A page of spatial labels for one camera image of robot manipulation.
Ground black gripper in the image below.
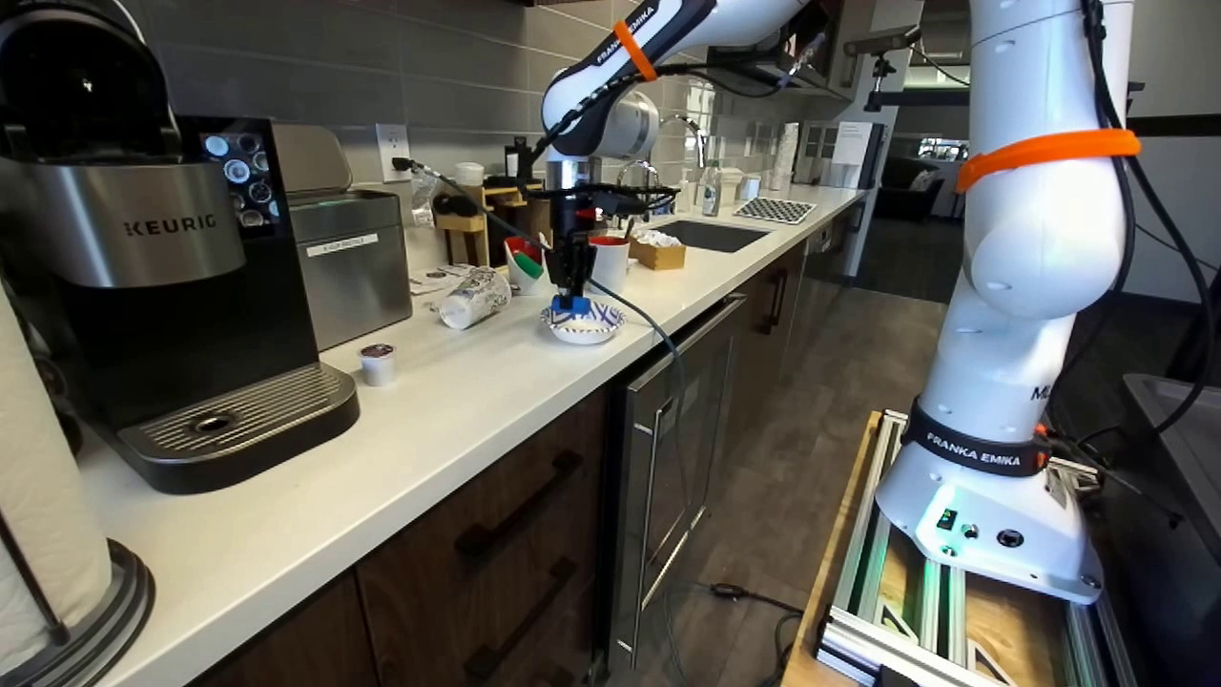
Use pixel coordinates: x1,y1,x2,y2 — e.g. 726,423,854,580
551,187,615,317

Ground white coffee pod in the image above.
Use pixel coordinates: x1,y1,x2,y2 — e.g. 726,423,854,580
357,341,403,390

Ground black and white patterned bowl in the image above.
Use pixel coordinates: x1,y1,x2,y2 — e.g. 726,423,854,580
541,294,626,352

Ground black Keurig coffee machine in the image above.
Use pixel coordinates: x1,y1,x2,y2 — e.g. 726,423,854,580
0,0,364,495

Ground white mug red inside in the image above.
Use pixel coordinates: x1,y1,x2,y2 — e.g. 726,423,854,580
593,227,638,297

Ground white mug green red print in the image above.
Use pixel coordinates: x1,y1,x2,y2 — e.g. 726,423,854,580
500,231,555,297

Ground wooden box with sugar packets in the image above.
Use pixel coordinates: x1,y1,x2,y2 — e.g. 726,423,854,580
631,227,693,273

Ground white lying cup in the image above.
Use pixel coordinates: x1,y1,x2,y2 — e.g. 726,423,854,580
434,264,514,336

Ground wooden organizer rack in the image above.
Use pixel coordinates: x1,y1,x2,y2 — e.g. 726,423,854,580
433,179,563,271

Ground chrome faucet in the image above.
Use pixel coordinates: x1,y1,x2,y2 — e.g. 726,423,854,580
635,118,703,216

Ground black canister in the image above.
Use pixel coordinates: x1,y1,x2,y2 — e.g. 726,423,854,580
500,135,537,187

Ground dark countertop sink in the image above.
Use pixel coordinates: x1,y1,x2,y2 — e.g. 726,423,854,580
653,216,771,254

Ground white soap bottle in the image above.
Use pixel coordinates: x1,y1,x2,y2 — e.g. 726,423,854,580
682,81,720,216

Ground grey drying mat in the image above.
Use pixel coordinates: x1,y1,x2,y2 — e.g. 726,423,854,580
732,194,818,227

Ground stainless undercounter appliance door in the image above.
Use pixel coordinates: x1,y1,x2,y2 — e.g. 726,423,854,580
607,294,751,673

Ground stainless steel box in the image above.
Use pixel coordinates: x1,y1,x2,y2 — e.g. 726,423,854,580
273,123,417,356

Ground dark wood base cabinet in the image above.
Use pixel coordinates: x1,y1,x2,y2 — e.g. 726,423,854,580
189,392,617,687

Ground black paper towel holder base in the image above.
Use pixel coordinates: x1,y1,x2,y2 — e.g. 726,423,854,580
0,537,160,687

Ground black power cable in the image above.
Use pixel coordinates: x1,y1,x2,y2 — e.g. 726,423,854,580
390,154,680,356

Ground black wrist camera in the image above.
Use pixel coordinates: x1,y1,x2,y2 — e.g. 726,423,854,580
596,182,682,212

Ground white wall outlet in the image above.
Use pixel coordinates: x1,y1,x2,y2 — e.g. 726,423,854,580
373,123,417,182

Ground orange strap on arm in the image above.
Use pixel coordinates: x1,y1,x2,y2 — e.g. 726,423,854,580
607,14,663,89
952,126,1144,199

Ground black floor cable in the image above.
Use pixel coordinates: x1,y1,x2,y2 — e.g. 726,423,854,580
705,580,808,665

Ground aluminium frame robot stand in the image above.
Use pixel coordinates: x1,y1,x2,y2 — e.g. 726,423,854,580
779,403,1138,687

